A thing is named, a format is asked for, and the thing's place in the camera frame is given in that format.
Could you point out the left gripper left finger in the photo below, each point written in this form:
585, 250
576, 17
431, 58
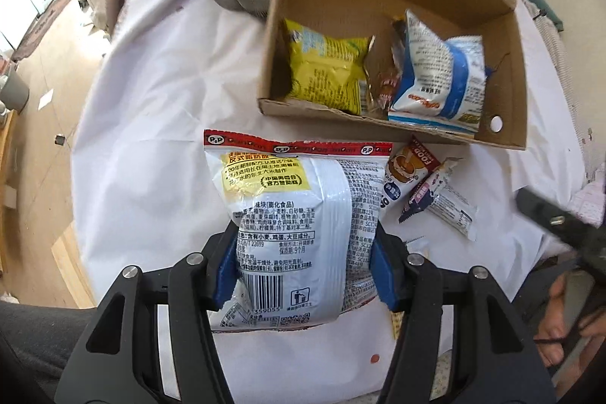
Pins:
221, 273

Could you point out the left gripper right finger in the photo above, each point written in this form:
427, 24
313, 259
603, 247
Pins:
388, 260

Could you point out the white purple candy packet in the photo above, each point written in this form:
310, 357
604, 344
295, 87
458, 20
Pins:
428, 191

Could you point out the large white red snack bag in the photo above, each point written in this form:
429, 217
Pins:
306, 214

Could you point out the white blue snack bag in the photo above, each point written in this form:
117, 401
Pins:
444, 80

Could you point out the dark brown snack packet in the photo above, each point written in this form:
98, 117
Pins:
384, 65

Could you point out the person's right hand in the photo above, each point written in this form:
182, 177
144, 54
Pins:
556, 324

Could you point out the white wrapper snack bar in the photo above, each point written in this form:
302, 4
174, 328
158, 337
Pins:
456, 211

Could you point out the white red blue snack packet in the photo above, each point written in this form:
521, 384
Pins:
404, 171

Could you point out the yellow snack bag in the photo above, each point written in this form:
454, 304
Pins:
327, 71

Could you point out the white bed sheet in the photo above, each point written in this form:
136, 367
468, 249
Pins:
143, 195

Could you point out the wooden furniture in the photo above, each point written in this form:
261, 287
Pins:
8, 193

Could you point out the grey trash bin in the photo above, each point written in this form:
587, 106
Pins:
14, 92

